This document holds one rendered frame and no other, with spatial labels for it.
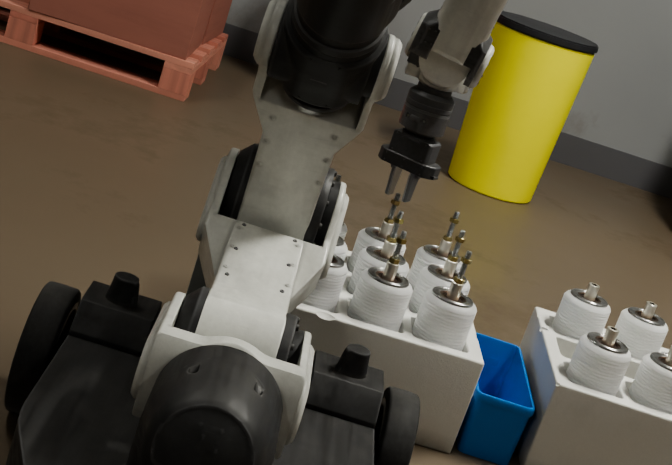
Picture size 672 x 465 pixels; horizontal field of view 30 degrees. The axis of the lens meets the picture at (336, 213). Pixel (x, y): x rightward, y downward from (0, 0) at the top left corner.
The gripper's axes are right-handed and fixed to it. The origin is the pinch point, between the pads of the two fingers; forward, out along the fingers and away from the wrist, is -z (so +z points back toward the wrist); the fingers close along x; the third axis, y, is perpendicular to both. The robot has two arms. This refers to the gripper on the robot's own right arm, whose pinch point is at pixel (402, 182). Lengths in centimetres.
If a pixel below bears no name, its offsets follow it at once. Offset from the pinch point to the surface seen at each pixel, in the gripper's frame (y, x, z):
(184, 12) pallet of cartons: 111, -136, -9
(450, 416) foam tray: -18.2, 30.6, -29.4
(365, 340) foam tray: -27.5, 14.8, -20.5
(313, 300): -30.2, 4.5, -17.3
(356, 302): -24.4, 9.7, -16.3
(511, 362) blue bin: 14.6, 28.2, -27.5
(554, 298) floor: 95, 11, -36
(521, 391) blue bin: 0.5, 35.8, -26.5
